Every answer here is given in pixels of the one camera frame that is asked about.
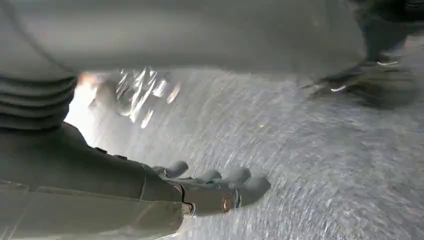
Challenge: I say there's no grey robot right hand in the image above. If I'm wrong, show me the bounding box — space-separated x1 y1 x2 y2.
0 121 272 240

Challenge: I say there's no black robot leg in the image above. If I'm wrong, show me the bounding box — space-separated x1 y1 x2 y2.
299 0 424 111

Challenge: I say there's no shiny metal chair base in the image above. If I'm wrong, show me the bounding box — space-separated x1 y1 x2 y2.
88 67 182 131

